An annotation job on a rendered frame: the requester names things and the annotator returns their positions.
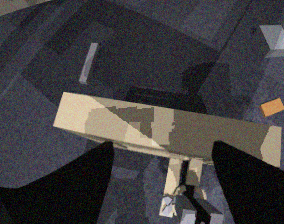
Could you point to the orange flat bar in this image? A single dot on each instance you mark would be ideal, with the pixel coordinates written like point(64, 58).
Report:
point(271, 107)

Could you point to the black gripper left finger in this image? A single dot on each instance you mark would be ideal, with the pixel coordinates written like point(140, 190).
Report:
point(71, 195)

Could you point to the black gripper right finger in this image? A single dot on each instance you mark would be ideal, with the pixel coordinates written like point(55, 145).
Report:
point(254, 190)

